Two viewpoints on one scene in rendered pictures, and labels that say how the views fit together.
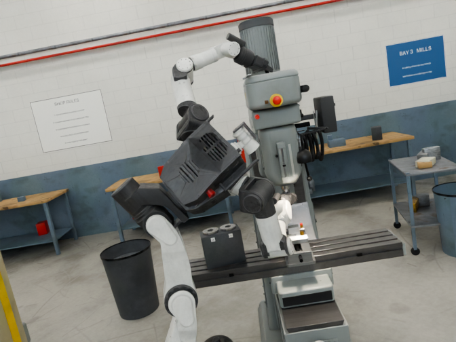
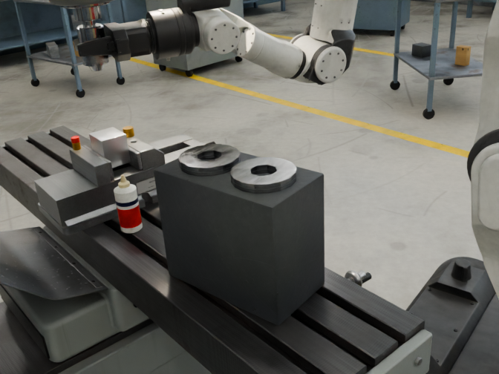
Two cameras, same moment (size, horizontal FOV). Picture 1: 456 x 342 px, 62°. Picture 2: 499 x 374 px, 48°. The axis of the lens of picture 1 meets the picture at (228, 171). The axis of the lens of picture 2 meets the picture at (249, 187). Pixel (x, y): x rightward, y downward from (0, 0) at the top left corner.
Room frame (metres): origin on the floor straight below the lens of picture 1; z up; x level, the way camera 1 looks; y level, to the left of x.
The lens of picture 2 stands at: (2.51, 0.67, 1.44)
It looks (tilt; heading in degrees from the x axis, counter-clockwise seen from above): 26 degrees down; 229
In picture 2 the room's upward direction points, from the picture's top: 4 degrees counter-clockwise
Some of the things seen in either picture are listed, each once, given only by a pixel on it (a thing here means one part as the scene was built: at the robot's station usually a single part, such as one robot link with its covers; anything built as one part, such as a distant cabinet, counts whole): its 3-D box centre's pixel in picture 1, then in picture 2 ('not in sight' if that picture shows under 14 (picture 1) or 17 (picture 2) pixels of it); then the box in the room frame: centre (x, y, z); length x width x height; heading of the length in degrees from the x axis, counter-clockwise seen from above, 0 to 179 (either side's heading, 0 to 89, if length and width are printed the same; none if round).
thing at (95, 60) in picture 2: not in sight; (93, 47); (2.02, -0.29, 1.23); 0.05 x 0.05 x 0.06
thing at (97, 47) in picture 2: not in sight; (96, 47); (2.03, -0.26, 1.23); 0.06 x 0.02 x 0.03; 159
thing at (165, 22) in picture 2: (283, 201); (142, 38); (1.93, -0.26, 1.23); 0.13 x 0.12 x 0.10; 69
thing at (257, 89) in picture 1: (269, 91); not in sight; (2.03, -0.29, 1.81); 0.47 x 0.26 x 0.16; 177
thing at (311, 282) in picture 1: (298, 273); (131, 256); (2.02, -0.29, 0.78); 0.50 x 0.35 x 0.12; 177
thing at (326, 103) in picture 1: (326, 113); not in sight; (2.30, -0.64, 1.62); 0.20 x 0.09 x 0.21; 177
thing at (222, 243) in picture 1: (222, 245); (240, 223); (2.04, 0.11, 1.02); 0.22 x 0.12 x 0.20; 98
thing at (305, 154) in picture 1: (303, 155); not in sight; (1.80, -0.37, 1.48); 0.07 x 0.07 x 0.06
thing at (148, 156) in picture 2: (295, 238); (137, 150); (1.96, -0.30, 1.01); 0.12 x 0.06 x 0.04; 85
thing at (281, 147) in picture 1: (283, 162); not in sight; (1.91, -0.29, 1.45); 0.04 x 0.04 x 0.21; 87
